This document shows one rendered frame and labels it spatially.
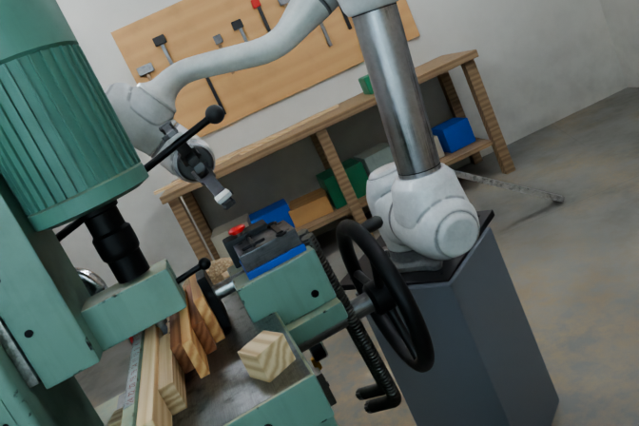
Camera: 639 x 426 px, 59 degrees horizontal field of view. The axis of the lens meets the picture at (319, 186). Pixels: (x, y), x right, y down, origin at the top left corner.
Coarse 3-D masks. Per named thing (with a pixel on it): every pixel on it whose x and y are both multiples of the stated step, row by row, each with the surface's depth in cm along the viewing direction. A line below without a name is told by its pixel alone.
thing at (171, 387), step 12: (168, 324) 90; (168, 336) 85; (168, 348) 80; (168, 360) 76; (168, 372) 72; (180, 372) 77; (168, 384) 69; (180, 384) 73; (168, 396) 69; (180, 396) 70; (168, 408) 69; (180, 408) 70
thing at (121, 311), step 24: (168, 264) 89; (120, 288) 84; (144, 288) 83; (168, 288) 84; (96, 312) 82; (120, 312) 83; (144, 312) 84; (168, 312) 85; (96, 336) 82; (120, 336) 83
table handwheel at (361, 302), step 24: (360, 240) 89; (384, 264) 85; (360, 288) 109; (384, 288) 95; (408, 288) 84; (360, 312) 95; (384, 312) 96; (408, 312) 83; (384, 336) 106; (408, 336) 95; (408, 360) 98; (432, 360) 88
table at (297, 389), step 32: (320, 320) 87; (224, 352) 81; (192, 384) 75; (224, 384) 72; (256, 384) 68; (288, 384) 65; (192, 416) 67; (224, 416) 64; (256, 416) 63; (288, 416) 64; (320, 416) 65
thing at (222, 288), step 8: (200, 272) 89; (240, 272) 91; (200, 280) 86; (208, 280) 89; (224, 280) 91; (208, 288) 86; (216, 288) 90; (224, 288) 90; (232, 288) 90; (208, 296) 86; (216, 296) 88; (224, 296) 91; (216, 304) 87; (216, 312) 87; (224, 312) 88; (224, 320) 87; (224, 328) 87
